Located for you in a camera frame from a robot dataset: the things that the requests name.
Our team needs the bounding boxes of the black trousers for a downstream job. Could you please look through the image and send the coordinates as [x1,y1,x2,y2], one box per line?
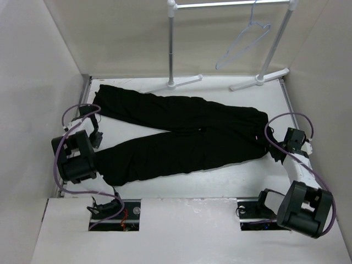
[93,85,269,186]

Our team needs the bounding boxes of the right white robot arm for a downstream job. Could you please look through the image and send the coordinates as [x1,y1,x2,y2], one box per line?
[255,127,333,239]

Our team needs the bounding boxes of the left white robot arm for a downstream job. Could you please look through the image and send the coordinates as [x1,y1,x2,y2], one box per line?
[51,103,124,219]

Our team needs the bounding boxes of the white clothes rack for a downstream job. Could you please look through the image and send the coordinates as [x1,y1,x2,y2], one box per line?
[147,1,299,94]

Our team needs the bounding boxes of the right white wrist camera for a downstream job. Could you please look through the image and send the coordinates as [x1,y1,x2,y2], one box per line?
[300,139,313,157]

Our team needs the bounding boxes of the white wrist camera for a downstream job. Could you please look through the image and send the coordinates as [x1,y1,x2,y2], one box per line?
[63,118,83,133]
[300,139,313,157]

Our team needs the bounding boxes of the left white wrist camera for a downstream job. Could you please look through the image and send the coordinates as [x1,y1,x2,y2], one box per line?
[63,118,83,133]

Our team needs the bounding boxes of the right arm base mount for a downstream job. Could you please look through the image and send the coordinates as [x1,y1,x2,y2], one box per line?
[235,198,288,231]

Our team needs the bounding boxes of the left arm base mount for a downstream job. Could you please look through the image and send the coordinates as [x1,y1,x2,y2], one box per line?
[87,200,141,232]

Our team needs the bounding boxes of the light blue wire hanger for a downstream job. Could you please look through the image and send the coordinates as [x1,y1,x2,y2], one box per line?
[215,1,272,70]

